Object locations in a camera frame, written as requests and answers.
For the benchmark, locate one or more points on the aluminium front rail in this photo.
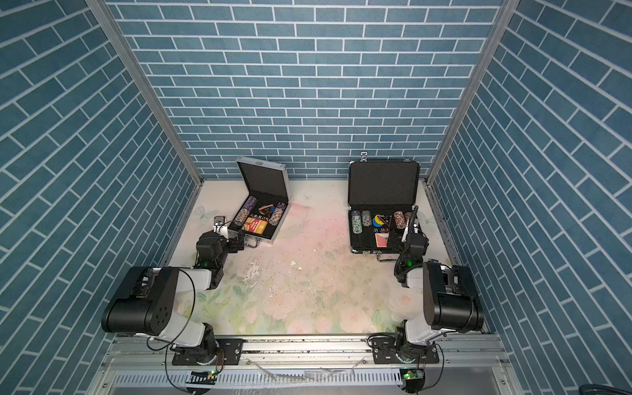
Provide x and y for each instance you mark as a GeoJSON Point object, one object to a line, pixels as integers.
{"type": "Point", "coordinates": [350, 352]}

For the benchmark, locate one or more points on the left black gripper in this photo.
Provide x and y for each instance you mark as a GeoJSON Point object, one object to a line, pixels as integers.
{"type": "Point", "coordinates": [237, 239]}

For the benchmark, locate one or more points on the red white chip stack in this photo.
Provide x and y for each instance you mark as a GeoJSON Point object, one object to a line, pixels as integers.
{"type": "Point", "coordinates": [400, 220]}

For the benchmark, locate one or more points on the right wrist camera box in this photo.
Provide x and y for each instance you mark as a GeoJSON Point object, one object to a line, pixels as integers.
{"type": "Point", "coordinates": [412, 219]}

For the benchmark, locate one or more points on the silver aluminium poker case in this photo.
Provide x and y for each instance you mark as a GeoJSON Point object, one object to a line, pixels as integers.
{"type": "Point", "coordinates": [269, 183]}

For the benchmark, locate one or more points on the pink purple chip stack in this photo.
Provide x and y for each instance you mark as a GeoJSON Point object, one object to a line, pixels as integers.
{"type": "Point", "coordinates": [278, 213]}

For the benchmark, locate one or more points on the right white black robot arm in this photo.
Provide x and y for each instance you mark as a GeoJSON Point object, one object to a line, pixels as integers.
{"type": "Point", "coordinates": [450, 302]}

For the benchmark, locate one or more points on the yellow blue dealer button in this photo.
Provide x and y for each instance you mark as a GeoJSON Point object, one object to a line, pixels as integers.
{"type": "Point", "coordinates": [380, 221]}

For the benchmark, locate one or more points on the red yellow card deck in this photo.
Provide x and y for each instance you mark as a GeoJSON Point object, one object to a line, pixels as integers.
{"type": "Point", "coordinates": [255, 225]}

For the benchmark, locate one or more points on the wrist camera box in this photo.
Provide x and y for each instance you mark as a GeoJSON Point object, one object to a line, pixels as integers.
{"type": "Point", "coordinates": [220, 226]}
{"type": "Point", "coordinates": [412, 219]}

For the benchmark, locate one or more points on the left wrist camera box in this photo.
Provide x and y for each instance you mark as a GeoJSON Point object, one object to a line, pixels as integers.
{"type": "Point", "coordinates": [220, 226]}

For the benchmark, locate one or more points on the grey green chip stack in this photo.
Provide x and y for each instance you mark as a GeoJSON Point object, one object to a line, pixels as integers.
{"type": "Point", "coordinates": [366, 218]}

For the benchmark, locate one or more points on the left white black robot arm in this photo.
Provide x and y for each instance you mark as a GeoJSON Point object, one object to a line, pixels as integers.
{"type": "Point", "coordinates": [144, 302]}

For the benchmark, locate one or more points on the black poker case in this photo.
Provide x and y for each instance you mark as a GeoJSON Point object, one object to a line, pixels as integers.
{"type": "Point", "coordinates": [383, 188]}

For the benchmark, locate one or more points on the green white chip stack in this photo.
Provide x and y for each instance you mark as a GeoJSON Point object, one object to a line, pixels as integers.
{"type": "Point", "coordinates": [356, 221]}

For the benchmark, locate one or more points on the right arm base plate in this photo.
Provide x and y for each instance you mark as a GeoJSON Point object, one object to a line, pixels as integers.
{"type": "Point", "coordinates": [386, 349]}

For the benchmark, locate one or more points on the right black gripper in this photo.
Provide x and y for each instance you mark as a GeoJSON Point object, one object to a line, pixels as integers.
{"type": "Point", "coordinates": [414, 234]}

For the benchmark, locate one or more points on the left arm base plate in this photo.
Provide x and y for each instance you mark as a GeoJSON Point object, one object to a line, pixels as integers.
{"type": "Point", "coordinates": [219, 352]}

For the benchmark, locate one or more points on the pink playing card deck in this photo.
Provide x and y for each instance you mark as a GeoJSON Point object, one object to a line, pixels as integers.
{"type": "Point", "coordinates": [381, 240]}

